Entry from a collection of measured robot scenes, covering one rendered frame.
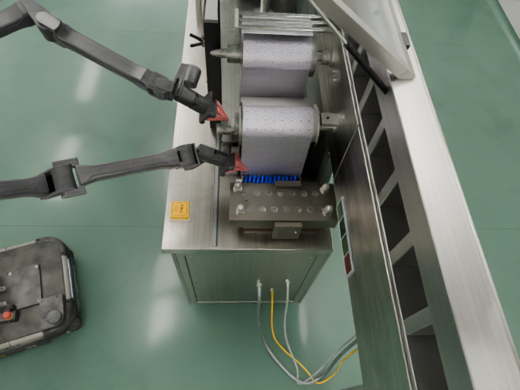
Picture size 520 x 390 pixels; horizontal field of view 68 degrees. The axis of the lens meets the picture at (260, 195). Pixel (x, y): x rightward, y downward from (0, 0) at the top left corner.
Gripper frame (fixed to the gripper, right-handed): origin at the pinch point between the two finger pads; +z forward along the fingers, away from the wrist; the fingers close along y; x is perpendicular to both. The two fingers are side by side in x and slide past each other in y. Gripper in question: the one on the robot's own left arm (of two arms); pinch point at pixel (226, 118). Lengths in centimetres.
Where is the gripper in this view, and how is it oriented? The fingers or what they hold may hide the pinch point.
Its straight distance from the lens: 137.2
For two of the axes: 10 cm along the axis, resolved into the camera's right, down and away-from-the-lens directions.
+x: 6.9, -3.9, -6.1
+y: 0.5, 8.7, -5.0
